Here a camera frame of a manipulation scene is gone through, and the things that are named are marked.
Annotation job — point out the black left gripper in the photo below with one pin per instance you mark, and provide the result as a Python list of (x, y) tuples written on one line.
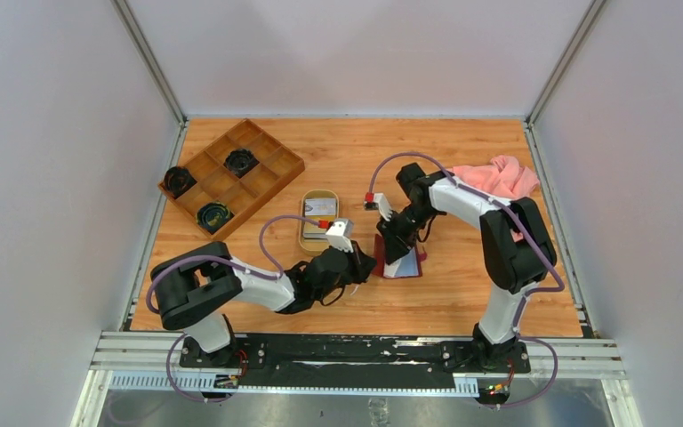
[(362, 264)]

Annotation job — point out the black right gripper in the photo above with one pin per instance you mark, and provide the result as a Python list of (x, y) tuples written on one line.
[(397, 245)]

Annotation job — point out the red leather card holder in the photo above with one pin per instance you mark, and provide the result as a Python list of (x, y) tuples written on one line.
[(409, 266)]

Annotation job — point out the beige oval tray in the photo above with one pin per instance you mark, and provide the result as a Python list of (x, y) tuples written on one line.
[(315, 246)]

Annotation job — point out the silver VIP card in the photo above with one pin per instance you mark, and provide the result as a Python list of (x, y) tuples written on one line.
[(319, 206)]

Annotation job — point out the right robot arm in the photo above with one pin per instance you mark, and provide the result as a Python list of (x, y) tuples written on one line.
[(517, 250)]

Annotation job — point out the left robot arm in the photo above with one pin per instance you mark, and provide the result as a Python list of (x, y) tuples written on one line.
[(187, 292)]

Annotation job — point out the gold card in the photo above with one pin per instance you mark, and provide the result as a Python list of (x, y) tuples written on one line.
[(312, 231)]

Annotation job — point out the pink cloth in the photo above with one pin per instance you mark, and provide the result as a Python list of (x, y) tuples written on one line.
[(503, 176)]

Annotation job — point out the black round part lower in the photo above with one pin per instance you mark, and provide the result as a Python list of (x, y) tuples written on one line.
[(213, 216)]

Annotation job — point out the black round part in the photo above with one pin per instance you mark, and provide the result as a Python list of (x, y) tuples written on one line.
[(177, 181), (213, 216), (240, 162)]

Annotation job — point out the black round part upper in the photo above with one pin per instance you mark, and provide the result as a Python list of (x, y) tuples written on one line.
[(240, 162)]

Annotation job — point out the brown wooden divided tray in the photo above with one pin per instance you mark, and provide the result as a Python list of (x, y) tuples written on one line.
[(278, 167)]

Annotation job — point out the black round part left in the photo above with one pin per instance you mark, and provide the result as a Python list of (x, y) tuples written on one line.
[(177, 181)]

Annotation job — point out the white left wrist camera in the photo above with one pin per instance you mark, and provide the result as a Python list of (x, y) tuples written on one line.
[(338, 235)]

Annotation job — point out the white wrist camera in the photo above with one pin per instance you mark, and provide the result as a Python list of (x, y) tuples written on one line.
[(338, 235), (378, 202)]

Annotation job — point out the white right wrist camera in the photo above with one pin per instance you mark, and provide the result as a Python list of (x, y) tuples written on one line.
[(378, 202)]

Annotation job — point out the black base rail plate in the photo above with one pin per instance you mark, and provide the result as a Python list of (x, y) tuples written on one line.
[(354, 362)]

